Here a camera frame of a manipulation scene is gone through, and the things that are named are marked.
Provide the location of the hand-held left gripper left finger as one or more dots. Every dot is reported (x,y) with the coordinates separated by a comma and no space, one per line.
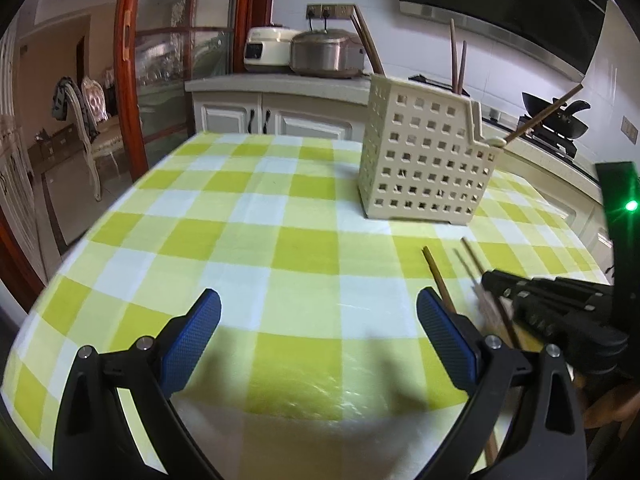
(192,342)

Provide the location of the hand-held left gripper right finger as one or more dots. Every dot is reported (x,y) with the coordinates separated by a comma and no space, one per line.
(447,342)

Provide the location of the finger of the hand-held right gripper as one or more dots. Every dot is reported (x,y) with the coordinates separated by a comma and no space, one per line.
(505,292)
(555,285)

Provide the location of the cream perforated utensil holder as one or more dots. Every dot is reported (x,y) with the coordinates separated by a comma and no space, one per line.
(425,150)

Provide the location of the person's right hand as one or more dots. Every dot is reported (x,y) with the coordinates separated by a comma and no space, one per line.
(615,405)

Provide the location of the green checked tablecloth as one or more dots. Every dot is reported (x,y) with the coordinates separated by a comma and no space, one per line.
(250,240)

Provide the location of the black gas stove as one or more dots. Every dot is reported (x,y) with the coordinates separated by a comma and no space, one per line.
(545,135)

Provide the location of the black wok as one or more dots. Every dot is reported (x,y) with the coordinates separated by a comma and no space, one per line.
(555,112)

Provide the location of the white ornate dining chair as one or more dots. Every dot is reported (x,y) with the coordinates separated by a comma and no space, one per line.
(92,130)

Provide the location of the red framed glass sliding door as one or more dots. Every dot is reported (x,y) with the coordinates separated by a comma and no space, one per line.
(185,70)

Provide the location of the dark cloth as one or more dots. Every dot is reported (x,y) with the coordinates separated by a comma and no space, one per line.
(61,100)

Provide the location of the silver rice cooker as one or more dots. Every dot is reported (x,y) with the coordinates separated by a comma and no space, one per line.
(325,55)

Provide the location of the white rice cooker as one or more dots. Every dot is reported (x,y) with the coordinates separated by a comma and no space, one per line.
(267,47)

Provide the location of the small wall outlet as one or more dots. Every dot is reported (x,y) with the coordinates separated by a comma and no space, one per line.
(630,129)

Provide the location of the wide wall outlet strip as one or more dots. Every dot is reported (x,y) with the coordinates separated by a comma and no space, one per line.
(332,10)

